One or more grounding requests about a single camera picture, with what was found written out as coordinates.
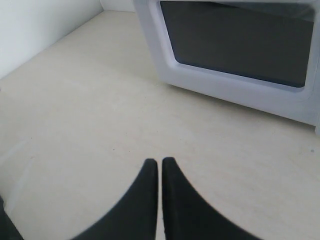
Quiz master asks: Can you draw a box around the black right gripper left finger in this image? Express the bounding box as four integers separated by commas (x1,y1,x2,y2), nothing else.
74,158,158,240

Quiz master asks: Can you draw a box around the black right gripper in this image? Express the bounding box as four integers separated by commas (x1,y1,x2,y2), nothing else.
0,198,23,240

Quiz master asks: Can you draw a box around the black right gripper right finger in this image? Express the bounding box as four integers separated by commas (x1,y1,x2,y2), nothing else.
162,157,250,240

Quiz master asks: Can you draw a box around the white microwave door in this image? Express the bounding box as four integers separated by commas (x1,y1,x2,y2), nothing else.
133,0,320,126

